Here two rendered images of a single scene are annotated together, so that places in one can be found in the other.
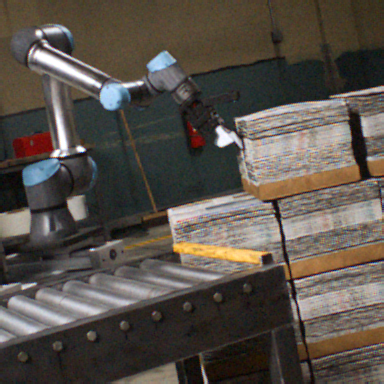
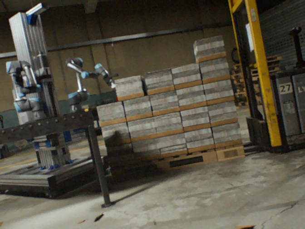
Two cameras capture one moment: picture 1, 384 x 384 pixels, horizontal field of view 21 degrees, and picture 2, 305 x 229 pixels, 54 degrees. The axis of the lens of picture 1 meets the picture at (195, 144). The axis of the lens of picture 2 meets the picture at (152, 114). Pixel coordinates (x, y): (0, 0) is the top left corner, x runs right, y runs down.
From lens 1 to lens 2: 1.12 m
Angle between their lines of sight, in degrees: 9
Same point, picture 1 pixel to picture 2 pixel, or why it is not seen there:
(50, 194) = (73, 100)
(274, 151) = (121, 88)
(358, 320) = (144, 132)
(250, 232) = (115, 109)
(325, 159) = (135, 90)
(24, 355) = (22, 127)
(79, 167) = (83, 94)
